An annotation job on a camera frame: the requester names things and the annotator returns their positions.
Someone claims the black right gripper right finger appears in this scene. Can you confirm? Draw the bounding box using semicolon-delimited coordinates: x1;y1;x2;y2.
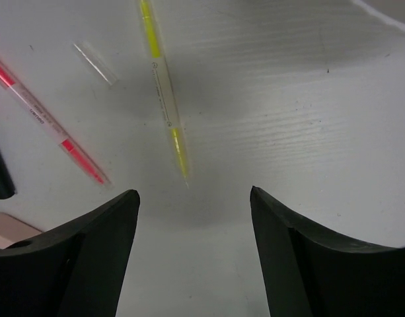
250;187;405;316

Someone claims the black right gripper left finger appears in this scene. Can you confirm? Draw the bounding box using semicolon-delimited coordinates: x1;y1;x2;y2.
0;190;140;316

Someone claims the thin pink highlighter pen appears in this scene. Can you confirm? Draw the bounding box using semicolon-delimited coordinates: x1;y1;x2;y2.
0;61;110;187

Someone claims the yellow highlighter pen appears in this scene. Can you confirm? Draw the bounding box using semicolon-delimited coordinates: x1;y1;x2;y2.
137;1;190;184

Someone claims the pink eraser in sleeve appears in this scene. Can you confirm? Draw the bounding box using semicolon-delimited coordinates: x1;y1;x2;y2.
0;213;42;249

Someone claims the clear pen cap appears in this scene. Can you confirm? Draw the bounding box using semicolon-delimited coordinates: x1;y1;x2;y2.
72;41;118;87

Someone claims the white round compartment container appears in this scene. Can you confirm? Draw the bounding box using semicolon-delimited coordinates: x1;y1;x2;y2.
353;0;405;31

